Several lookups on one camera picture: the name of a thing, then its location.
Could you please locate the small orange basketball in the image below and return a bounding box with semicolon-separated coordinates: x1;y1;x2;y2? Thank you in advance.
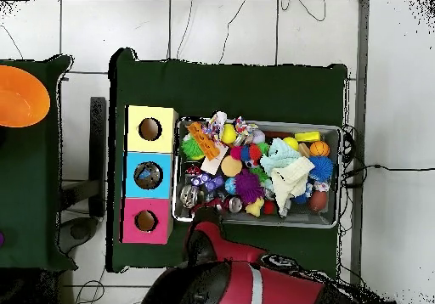
309;140;330;158

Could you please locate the black upright panel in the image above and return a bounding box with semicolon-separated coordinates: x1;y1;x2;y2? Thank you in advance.
88;96;107;218

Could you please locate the long black cable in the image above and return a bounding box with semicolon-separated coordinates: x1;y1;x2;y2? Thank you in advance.
341;162;435;173

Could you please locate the shallow wire mesh bin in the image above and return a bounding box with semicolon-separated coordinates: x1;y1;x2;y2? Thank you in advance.
172;115;343;229

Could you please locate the grey rounded base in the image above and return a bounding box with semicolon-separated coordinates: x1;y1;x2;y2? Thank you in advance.
55;216;100;255

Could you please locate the orange plastic grid toy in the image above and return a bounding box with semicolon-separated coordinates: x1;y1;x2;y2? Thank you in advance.
186;121;222;161

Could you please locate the crushed silver can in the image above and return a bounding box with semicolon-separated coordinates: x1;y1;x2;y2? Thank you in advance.
178;184;200;209

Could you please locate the orange round object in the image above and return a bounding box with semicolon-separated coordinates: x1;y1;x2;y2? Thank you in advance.
0;65;51;128

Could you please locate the large blue spiky ball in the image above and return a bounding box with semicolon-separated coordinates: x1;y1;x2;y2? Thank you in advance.
308;155;335;183

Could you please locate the colourful patterned cloth wad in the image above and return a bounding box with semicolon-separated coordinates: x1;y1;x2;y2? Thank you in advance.
233;115;259;145

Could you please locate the mint waffle cloth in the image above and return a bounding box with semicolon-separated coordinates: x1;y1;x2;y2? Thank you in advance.
260;138;302;174

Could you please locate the cream waffle cloth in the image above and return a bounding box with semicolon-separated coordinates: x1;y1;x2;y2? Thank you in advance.
270;156;315;217

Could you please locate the dark green table cloth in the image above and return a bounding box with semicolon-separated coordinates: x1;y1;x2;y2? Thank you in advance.
106;47;349;278
0;54;78;273

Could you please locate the wooden three-hole box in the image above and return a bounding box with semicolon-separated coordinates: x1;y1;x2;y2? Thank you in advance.
120;104;180;245

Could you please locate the orange foam disc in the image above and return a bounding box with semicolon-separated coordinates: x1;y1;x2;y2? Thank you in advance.
220;155;243;178

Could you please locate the green spiky toy with eyes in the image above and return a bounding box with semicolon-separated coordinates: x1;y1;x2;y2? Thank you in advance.
180;135;205;160

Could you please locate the purple spiky ball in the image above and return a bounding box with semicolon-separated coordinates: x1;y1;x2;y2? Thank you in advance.
234;168;265;205

